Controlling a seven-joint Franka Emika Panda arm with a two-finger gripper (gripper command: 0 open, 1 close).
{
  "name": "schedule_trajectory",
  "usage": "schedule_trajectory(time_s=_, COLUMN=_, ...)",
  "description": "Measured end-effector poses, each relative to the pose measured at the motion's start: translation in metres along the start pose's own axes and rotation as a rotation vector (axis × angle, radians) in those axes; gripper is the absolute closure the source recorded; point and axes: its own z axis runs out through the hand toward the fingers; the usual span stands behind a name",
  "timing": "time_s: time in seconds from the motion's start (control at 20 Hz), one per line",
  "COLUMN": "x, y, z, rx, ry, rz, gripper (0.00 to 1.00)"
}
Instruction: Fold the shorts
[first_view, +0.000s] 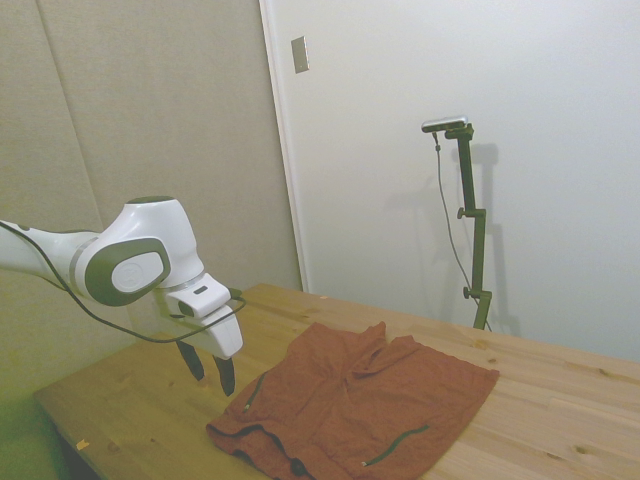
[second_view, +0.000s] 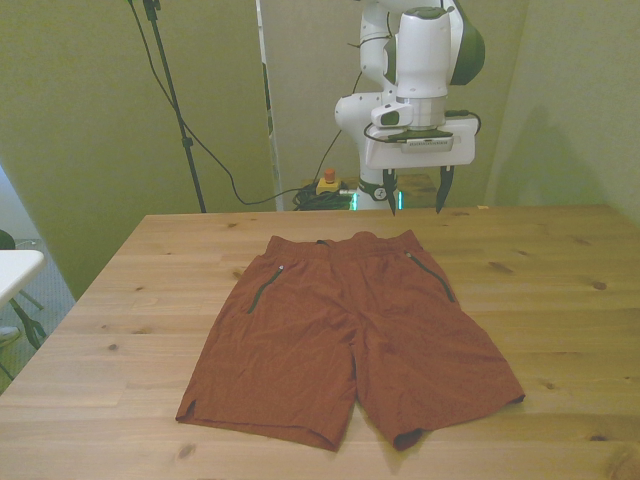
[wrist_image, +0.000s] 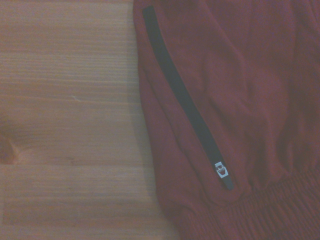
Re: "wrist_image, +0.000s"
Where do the rust red shorts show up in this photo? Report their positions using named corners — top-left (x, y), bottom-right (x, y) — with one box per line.
top-left (132, 0), bottom-right (320, 240)

